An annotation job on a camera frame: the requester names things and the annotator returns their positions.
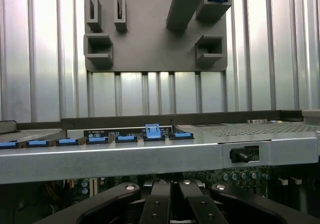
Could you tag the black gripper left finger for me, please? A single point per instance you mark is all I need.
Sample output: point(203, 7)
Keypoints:
point(157, 204)

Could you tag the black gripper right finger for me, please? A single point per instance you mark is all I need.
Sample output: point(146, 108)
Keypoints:
point(200, 209)

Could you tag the green motherboard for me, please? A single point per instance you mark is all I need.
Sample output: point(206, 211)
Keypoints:
point(207, 175)

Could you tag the open black PC case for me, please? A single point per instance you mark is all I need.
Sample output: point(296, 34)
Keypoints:
point(125, 159)

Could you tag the flat blue slot clip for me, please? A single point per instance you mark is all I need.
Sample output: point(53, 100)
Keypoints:
point(97, 140)
point(8, 144)
point(126, 138)
point(37, 143)
point(68, 142)
point(182, 135)

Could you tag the raised blue slot clip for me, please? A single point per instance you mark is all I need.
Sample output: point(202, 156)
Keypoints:
point(152, 131)

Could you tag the grey plastic parts rack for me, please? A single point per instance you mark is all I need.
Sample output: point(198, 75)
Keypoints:
point(155, 47)

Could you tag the green RAM stick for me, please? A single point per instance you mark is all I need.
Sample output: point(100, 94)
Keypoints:
point(122, 7)

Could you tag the black intrusion switch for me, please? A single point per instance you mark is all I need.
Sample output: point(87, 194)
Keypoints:
point(237, 155)

